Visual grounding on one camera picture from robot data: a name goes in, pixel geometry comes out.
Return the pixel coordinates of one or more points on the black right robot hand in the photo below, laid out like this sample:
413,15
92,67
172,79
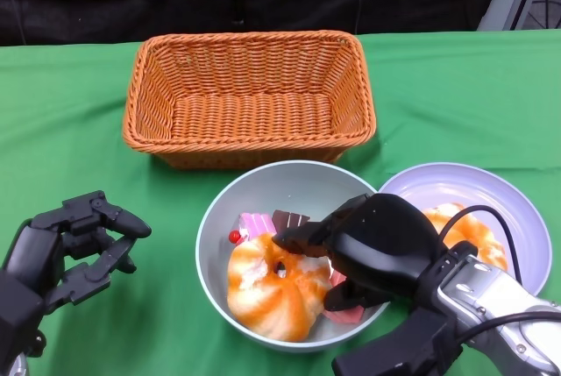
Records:
381,240

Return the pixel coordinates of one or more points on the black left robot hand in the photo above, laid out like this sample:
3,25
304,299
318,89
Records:
35,249

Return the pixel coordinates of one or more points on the oval orange striped bread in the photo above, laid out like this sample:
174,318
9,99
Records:
477,231

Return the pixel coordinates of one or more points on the grey-green round bowl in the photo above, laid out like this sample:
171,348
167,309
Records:
285,183

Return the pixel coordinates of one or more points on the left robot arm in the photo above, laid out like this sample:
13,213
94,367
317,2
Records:
17,319

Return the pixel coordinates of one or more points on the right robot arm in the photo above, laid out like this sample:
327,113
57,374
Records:
491,297

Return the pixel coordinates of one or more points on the pink cake slice black dot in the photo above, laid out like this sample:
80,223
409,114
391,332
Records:
346,317

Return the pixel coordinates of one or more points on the brown chocolate cake piece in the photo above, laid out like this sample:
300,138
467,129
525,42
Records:
289,218

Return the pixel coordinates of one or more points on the pink cake with red cherry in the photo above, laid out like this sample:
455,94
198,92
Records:
258,224

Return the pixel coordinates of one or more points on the lavender round plate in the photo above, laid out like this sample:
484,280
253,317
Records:
504,192

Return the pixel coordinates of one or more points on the orange wicker basket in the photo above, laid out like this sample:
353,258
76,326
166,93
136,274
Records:
254,122

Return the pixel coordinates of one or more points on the green tablecloth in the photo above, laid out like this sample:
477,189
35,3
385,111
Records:
131,152

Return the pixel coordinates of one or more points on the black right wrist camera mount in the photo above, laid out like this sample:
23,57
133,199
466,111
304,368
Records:
403,349

